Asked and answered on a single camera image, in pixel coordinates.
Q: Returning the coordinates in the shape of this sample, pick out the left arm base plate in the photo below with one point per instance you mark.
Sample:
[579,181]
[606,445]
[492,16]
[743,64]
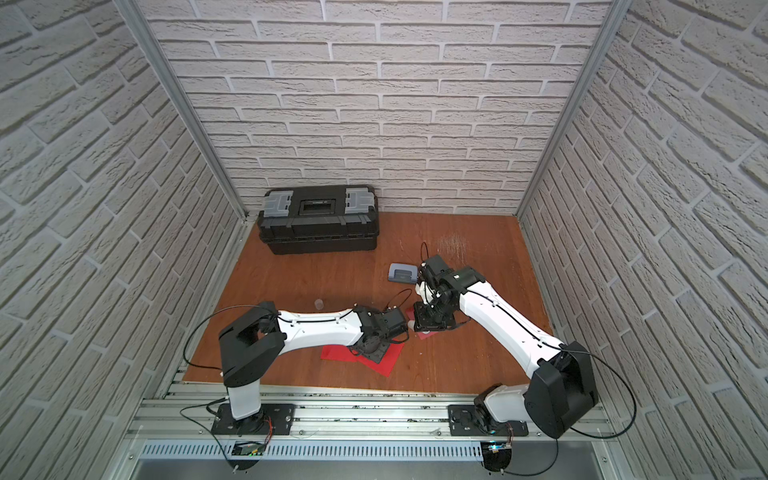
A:
[252,419]

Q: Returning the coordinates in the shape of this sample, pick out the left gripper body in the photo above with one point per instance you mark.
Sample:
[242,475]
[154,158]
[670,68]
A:
[372,346]

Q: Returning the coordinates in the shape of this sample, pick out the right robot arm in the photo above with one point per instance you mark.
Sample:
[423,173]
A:
[562,386]

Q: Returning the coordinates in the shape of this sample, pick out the black plastic toolbox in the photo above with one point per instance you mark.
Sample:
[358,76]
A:
[319,219]

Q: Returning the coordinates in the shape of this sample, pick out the grey hole punch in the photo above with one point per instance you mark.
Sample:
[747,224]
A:
[403,273]

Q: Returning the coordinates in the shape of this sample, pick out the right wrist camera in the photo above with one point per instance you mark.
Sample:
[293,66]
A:
[425,292]

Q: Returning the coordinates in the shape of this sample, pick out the aluminium rail frame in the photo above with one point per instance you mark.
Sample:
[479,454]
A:
[305,423]

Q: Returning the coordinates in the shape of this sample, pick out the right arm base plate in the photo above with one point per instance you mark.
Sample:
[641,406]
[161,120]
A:
[469,420]

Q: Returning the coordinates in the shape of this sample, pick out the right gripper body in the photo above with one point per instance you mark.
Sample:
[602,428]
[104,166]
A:
[432,317]

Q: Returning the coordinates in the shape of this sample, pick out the dark red envelope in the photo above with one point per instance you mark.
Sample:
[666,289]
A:
[422,335]

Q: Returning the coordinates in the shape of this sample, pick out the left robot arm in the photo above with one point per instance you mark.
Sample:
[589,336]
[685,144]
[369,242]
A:
[251,344]

